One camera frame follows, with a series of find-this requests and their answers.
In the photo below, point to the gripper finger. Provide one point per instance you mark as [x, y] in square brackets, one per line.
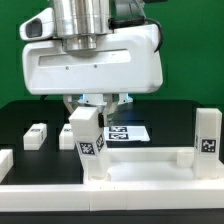
[71, 102]
[107, 108]

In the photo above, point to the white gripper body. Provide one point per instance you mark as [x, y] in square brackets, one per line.
[124, 60]

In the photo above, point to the white desk tabletop panel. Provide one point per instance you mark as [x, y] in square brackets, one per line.
[159, 164]

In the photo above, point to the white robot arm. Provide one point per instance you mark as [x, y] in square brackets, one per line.
[94, 16]

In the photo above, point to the fiducial marker sheet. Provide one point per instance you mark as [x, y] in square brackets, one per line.
[126, 133]

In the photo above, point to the white L-shaped obstacle fence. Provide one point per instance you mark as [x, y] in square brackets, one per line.
[107, 195]

